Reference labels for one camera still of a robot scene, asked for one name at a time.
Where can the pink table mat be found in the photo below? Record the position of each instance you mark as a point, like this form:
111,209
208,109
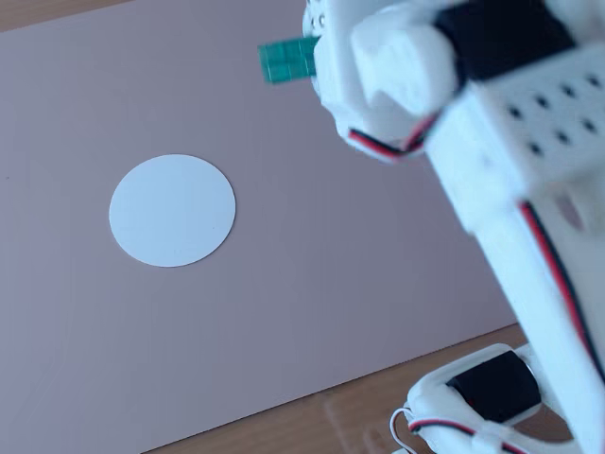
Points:
283,246

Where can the white paper circle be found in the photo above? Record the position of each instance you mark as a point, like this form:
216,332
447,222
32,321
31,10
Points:
172,210

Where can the teal transparent lego brick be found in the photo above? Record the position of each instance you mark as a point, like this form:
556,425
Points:
283,61

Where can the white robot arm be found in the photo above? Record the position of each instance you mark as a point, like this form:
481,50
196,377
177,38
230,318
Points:
520,118

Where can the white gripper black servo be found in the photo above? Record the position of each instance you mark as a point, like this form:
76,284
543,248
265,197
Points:
326,71

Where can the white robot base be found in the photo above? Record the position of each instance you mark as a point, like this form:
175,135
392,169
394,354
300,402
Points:
425,397

